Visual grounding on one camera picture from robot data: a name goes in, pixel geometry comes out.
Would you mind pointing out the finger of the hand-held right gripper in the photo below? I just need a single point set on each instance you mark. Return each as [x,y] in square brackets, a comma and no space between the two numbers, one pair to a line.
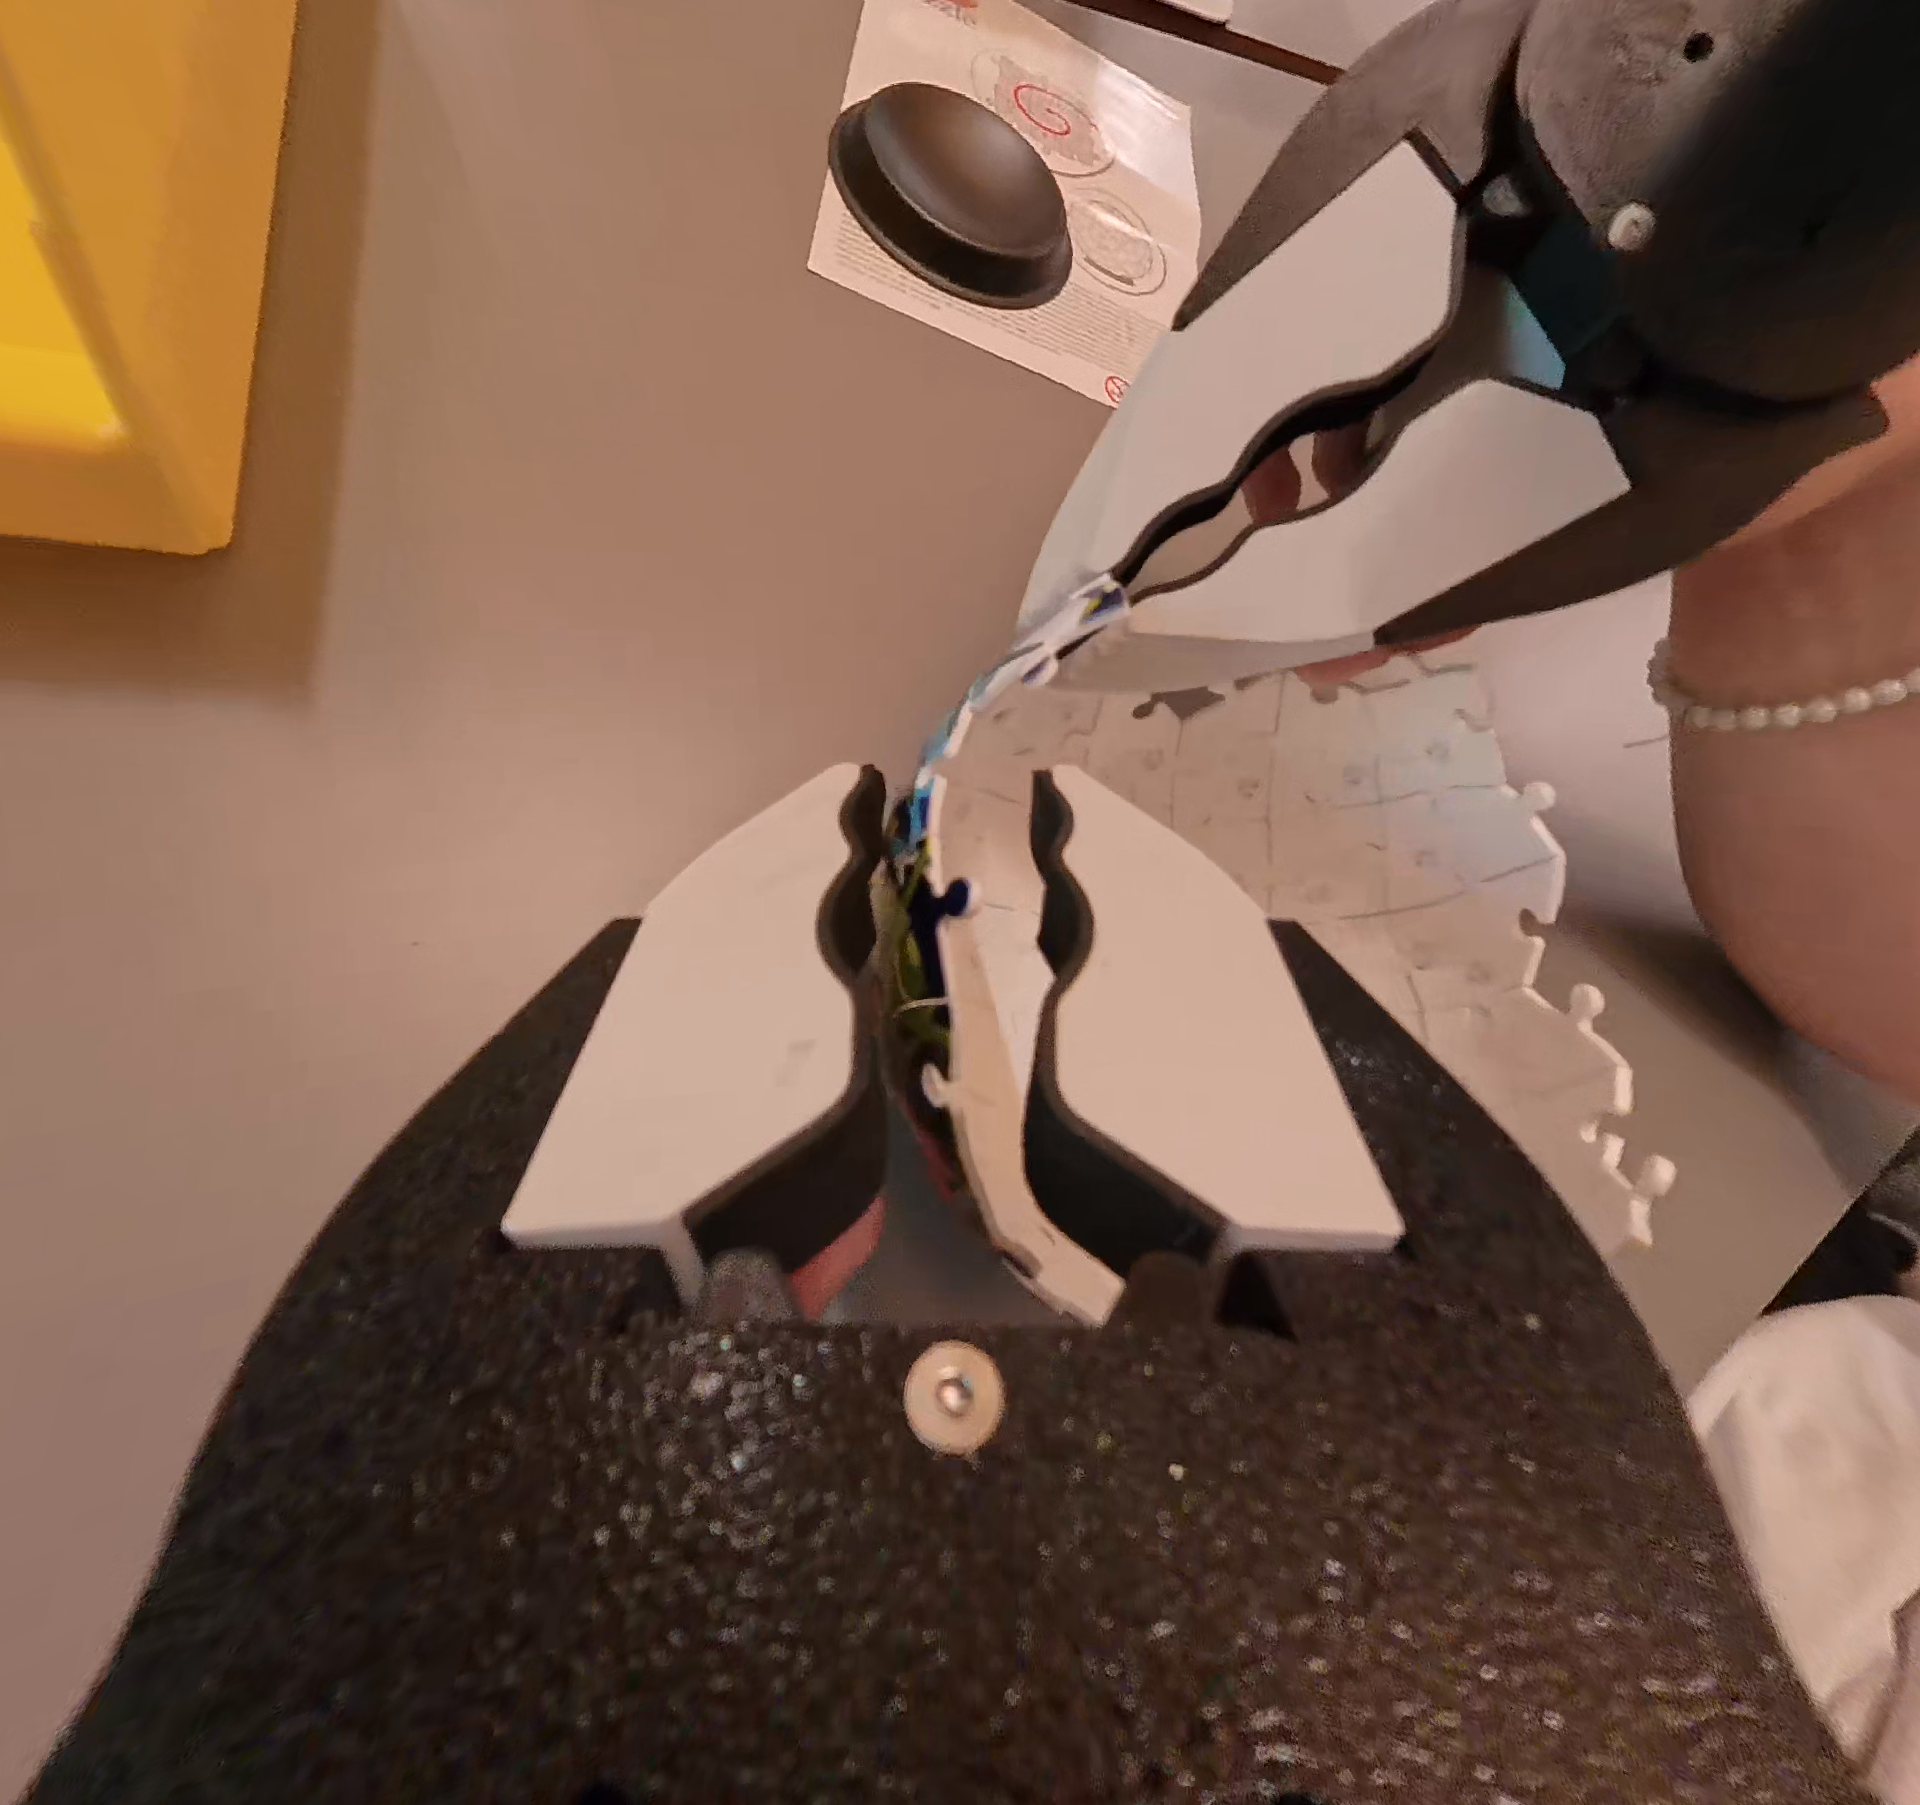
[1440,515]
[1289,318]

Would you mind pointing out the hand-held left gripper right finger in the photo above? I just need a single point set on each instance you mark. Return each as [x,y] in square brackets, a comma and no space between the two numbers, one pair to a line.
[1216,1054]

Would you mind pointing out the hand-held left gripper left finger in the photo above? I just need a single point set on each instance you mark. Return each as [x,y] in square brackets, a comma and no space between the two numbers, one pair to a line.
[705,1025]

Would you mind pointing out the partly built puzzle ball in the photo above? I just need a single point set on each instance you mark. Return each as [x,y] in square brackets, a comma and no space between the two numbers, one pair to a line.
[1352,814]

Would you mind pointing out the person's right forearm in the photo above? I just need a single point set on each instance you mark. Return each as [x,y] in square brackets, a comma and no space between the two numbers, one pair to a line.
[1830,875]

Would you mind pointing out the person's right hand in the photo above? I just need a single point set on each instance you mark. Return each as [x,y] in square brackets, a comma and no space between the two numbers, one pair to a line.
[1802,592]

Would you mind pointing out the black round stand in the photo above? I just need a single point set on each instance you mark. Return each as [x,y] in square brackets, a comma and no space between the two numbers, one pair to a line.
[946,184]

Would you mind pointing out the printed instruction leaflet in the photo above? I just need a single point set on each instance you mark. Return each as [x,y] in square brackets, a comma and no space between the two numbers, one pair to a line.
[929,37]

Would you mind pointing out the person's white shirt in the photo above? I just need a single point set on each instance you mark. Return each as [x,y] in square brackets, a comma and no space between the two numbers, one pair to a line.
[1830,1506]

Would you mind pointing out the yellow plastic bin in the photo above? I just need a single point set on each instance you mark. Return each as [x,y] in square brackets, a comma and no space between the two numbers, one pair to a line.
[150,184]

